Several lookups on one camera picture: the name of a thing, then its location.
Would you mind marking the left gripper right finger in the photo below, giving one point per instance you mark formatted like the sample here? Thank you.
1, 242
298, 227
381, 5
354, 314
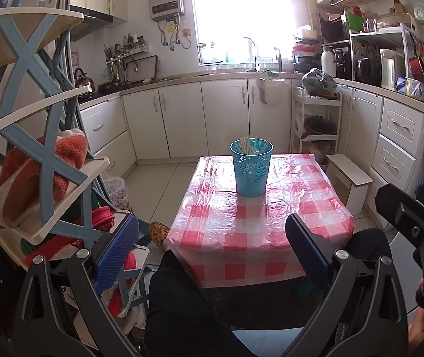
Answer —
363, 311

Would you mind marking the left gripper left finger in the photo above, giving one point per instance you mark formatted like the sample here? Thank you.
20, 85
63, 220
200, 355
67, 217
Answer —
43, 326

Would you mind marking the kitchen faucet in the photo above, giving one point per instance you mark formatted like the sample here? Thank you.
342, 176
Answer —
252, 54

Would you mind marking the person right hand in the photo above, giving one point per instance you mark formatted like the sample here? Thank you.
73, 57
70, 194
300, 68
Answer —
416, 330

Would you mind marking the small white step stool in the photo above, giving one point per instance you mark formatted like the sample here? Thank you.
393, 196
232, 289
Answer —
342, 170

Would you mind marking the blue and white shelf unit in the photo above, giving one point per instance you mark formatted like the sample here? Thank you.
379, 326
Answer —
50, 184

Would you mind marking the yellow patterned slipper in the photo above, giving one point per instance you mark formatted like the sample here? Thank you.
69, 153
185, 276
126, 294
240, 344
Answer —
158, 232

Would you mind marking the floral plastic waste basket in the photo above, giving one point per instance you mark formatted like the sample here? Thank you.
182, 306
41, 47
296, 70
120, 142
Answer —
118, 192

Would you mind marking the pink checkered tablecloth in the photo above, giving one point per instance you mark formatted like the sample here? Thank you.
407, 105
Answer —
226, 240

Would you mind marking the white rolling storage cart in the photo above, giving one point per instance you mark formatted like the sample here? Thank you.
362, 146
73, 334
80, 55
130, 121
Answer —
316, 122

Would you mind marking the red saucepan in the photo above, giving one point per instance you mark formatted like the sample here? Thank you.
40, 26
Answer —
416, 64

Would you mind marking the white electric water boiler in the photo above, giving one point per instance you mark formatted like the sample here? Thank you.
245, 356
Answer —
393, 66

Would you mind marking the blue perforated plastic bucket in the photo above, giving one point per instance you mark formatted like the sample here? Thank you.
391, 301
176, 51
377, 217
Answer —
251, 172

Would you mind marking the green bag of vegetables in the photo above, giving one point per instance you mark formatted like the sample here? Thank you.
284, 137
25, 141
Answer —
318, 83

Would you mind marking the bamboo chopstick bundle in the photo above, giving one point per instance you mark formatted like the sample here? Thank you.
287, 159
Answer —
251, 146

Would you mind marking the white thermos flask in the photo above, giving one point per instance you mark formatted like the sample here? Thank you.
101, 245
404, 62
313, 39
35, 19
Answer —
328, 61

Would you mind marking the white hanging trash bin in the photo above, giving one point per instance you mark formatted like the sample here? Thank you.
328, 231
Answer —
272, 91

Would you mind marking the steel whistling kettle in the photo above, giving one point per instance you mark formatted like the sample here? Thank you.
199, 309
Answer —
81, 79

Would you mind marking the black range hood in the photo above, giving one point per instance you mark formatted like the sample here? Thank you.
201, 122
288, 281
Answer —
93, 22

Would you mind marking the wall utensil rack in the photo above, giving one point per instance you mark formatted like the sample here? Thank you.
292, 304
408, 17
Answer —
130, 61

